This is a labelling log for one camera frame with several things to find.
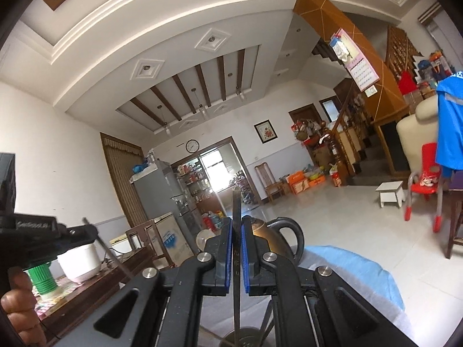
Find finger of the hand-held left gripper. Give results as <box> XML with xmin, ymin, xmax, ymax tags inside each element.
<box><xmin>67</xmin><ymin>223</ymin><xmax>99</xmax><ymax>251</ymax></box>

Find shelf of bottles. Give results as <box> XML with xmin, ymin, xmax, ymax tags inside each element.
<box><xmin>177</xmin><ymin>155</ymin><xmax>218</xmax><ymax>221</ymax></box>

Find dark wooden side table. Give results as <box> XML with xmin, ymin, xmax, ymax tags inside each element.
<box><xmin>36</xmin><ymin>246</ymin><xmax>157</xmax><ymax>340</ymax></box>

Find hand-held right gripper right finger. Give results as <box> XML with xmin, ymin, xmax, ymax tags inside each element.
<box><xmin>241</xmin><ymin>215</ymin><xmax>419</xmax><ymax>347</ymax></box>

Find beige armchair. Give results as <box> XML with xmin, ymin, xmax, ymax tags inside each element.
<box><xmin>396</xmin><ymin>97</ymin><xmax>440</xmax><ymax>174</ymax></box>

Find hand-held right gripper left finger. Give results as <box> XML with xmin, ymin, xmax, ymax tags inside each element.
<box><xmin>69</xmin><ymin>217</ymin><xmax>233</xmax><ymax>347</ymax></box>

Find white rice cooker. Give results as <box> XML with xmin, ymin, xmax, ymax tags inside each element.
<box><xmin>57</xmin><ymin>242</ymin><xmax>104</xmax><ymax>284</ymax></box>

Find gold electric kettle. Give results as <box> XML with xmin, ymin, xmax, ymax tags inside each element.
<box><xmin>249</xmin><ymin>217</ymin><xmax>307</xmax><ymax>268</ymax></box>

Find pink wall calendar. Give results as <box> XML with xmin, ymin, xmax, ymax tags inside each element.
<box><xmin>329</xmin><ymin>28</ymin><xmax>380</xmax><ymax>92</ymax></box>

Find floral table mat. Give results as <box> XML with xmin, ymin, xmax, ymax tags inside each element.
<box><xmin>31</xmin><ymin>276</ymin><xmax>89</xmax><ymax>319</ymax></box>

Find red plastic chair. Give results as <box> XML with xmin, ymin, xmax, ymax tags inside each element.
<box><xmin>404</xmin><ymin>143</ymin><xmax>447</xmax><ymax>232</ymax></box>

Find dark grey utensil holder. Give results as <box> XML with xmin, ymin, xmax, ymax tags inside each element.
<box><xmin>221</xmin><ymin>327</ymin><xmax>265</xmax><ymax>347</ymax></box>

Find framed wall picture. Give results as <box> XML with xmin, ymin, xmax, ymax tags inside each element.
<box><xmin>254</xmin><ymin>119</ymin><xmax>278</xmax><ymax>142</ymax></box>

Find dark wooden chair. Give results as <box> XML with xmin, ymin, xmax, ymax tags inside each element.
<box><xmin>125</xmin><ymin>220</ymin><xmax>163</xmax><ymax>261</ymax></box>

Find white chest freezer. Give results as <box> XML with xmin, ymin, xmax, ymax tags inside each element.
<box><xmin>146</xmin><ymin>213</ymin><xmax>198</xmax><ymax>266</ymax></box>

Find hanging pendant lamp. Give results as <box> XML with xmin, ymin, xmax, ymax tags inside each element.
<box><xmin>192</xmin><ymin>87</ymin><xmax>210</xmax><ymax>121</ymax></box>
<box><xmin>235</xmin><ymin>67</ymin><xmax>247</xmax><ymax>102</ymax></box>
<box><xmin>157</xmin><ymin>105</ymin><xmax>172</xmax><ymax>136</ymax></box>

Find green ribbed plastic bottle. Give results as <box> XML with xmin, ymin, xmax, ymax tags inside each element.
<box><xmin>23</xmin><ymin>260</ymin><xmax>60</xmax><ymax>299</ymax></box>

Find grey refrigerator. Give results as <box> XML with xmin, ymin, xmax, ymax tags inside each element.
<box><xmin>130</xmin><ymin>161</ymin><xmax>185</xmax><ymax>225</ymax></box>

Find blue jacket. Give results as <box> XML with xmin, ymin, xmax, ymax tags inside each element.
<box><xmin>435</xmin><ymin>70</ymin><xmax>463</xmax><ymax>170</ymax></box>

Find person's left hand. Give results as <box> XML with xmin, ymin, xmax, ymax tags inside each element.
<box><xmin>0</xmin><ymin>266</ymin><xmax>47</xmax><ymax>347</ymax></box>

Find small white stool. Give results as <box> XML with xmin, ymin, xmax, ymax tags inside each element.
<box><xmin>375</xmin><ymin>181</ymin><xmax>406</xmax><ymax>208</ymax></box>

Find orange cardboard box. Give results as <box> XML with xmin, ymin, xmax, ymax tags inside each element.
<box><xmin>287</xmin><ymin>171</ymin><xmax>312</xmax><ymax>196</ymax></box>

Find light wooden chair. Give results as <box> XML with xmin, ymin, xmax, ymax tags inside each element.
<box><xmin>255</xmin><ymin>163</ymin><xmax>284</xmax><ymax>203</ymax></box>

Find brown bamboo door curtain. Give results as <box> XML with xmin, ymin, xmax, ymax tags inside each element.
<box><xmin>100</xmin><ymin>132</ymin><xmax>145</xmax><ymax>228</ymax></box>

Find wooden staircase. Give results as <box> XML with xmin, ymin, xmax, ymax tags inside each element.
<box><xmin>311</xmin><ymin>25</ymin><xmax>427</xmax><ymax>189</ymax></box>

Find blue table cloth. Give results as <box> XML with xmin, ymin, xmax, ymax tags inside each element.
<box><xmin>307</xmin><ymin>245</ymin><xmax>405</xmax><ymax>311</ymax></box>

